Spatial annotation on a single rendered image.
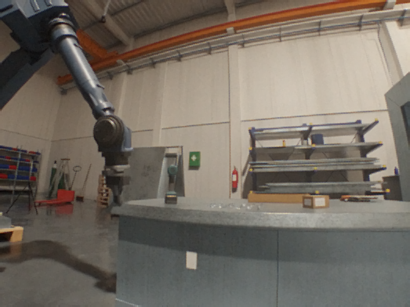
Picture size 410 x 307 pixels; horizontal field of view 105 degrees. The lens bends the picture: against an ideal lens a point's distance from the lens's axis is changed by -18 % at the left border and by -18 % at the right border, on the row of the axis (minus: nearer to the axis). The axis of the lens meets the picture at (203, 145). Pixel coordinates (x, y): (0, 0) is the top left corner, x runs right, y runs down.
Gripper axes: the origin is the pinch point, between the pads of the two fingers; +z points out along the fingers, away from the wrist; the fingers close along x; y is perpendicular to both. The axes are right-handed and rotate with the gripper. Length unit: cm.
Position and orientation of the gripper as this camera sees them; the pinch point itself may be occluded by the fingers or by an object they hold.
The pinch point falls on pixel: (117, 199)
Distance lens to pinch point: 112.8
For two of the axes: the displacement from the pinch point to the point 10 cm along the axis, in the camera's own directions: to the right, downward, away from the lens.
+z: 0.3, 10.0, -0.4
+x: -9.6, 0.4, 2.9
